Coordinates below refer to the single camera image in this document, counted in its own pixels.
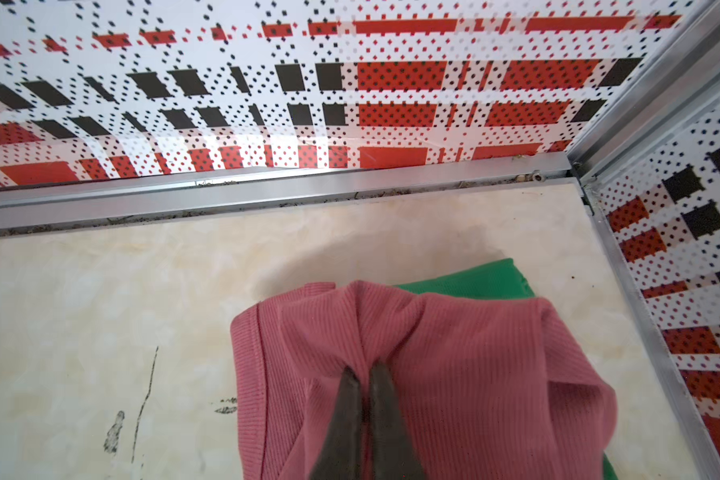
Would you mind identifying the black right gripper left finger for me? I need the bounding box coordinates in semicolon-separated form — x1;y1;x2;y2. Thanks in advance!
309;368;363;480

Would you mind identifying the green tank top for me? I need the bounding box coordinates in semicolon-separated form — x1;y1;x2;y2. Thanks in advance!
394;259;617;479

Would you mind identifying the pink tank top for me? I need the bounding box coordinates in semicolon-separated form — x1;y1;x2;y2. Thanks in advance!
230;281;617;479

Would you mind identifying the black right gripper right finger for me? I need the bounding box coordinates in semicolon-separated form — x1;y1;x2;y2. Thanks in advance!
370;363;427;480

